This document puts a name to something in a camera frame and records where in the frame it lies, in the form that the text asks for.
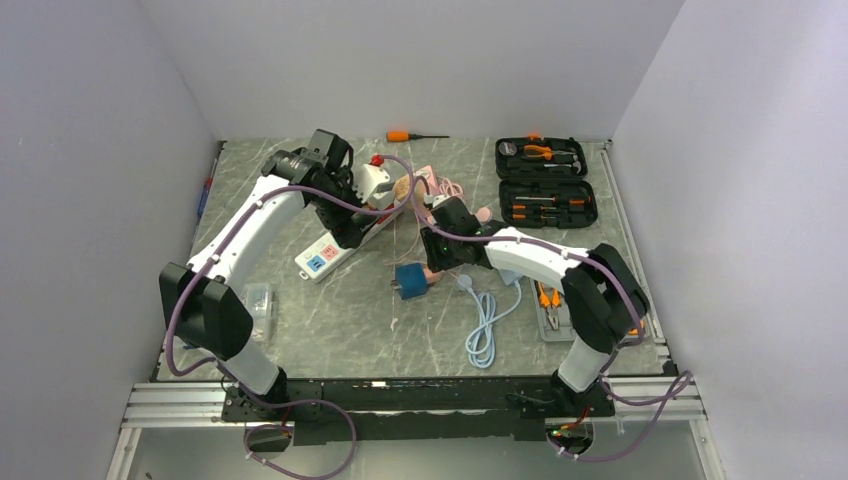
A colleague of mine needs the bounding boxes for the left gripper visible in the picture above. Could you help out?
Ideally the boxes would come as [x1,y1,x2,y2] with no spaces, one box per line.
[311,166,382,249]

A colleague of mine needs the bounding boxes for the salmon usb charger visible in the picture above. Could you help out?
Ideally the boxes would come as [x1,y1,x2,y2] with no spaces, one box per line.
[423,267,443,284]

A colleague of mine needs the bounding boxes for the white power strip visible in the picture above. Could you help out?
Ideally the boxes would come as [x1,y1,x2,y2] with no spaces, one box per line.
[294,212,399,282]

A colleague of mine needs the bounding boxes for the light blue round plug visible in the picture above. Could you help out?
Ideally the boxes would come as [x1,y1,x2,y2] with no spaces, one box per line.
[456,274,473,292]

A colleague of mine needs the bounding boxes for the dark blue cube socket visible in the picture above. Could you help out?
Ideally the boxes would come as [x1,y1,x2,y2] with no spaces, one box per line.
[391,263,429,300]

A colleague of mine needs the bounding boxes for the pink power cable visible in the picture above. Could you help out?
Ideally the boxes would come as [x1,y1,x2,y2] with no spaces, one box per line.
[437,175,468,203]

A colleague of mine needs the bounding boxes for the pink power strip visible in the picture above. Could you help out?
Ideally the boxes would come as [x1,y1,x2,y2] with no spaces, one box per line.
[413,165,441,202]

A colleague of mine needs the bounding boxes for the light blue power strip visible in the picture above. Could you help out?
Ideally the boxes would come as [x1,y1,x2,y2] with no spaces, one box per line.
[498,269,524,286]

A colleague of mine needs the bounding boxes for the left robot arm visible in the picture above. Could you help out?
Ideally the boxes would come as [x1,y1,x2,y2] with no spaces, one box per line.
[159,129,364,420]

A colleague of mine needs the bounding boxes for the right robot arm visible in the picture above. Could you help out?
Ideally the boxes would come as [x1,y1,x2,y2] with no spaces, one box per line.
[421,197,650,415]

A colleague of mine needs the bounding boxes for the beige cube socket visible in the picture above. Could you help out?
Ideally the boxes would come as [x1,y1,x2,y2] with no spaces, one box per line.
[393,176,415,205]

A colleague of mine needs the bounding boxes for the clear plastic screw box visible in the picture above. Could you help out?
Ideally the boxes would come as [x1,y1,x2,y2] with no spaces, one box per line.
[241,283,275,342]

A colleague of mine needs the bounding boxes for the orange pliers in tray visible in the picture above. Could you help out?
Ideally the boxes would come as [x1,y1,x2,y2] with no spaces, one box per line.
[536,282,562,331]

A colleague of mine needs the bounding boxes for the black tool case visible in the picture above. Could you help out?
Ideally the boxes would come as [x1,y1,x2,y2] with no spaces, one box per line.
[495,135,599,230]

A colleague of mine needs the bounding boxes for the grey tool tray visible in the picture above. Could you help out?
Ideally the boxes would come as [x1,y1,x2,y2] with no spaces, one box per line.
[531,281,647,344]

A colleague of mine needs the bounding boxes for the orange pliers in case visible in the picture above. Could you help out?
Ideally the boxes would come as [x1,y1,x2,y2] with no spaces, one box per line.
[521,144,577,163]

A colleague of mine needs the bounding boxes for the red blue pen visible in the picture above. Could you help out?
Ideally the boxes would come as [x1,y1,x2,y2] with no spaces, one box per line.
[196,173,214,219]

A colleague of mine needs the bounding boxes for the thin pink charging cable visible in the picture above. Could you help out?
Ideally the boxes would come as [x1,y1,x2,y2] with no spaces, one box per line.
[380,211,425,273]

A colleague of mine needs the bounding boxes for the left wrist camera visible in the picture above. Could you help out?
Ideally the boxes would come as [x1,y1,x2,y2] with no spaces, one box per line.
[353,163,396,210]

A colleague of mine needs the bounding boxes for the light blue power cable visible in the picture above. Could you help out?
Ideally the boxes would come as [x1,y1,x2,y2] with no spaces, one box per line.
[465,281,525,370]

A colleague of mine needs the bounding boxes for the orange handled screwdriver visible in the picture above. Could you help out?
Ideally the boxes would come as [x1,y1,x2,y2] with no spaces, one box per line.
[385,131,448,143]

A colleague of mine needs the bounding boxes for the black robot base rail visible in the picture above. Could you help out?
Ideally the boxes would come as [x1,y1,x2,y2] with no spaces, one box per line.
[221,375,615,446]

